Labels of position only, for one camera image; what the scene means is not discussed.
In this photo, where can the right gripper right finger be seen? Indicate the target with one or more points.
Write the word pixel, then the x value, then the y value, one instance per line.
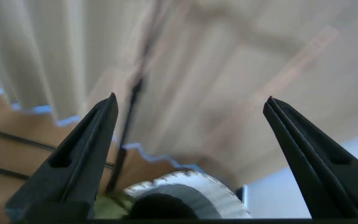
pixel 331 174

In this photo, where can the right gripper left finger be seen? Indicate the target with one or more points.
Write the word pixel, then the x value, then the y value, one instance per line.
pixel 73 168

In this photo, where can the pink clothes hanger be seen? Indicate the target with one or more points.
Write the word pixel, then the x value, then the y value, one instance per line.
pixel 294 65

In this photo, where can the black clothes rack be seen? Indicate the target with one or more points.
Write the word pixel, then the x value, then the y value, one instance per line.
pixel 129 118

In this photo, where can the white laundry basket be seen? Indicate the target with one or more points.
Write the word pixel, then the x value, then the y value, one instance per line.
pixel 204 193

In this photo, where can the green garment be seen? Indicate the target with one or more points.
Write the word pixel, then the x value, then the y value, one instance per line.
pixel 110 207

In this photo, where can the beige curtain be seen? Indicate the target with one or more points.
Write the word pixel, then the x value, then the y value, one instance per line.
pixel 213 77

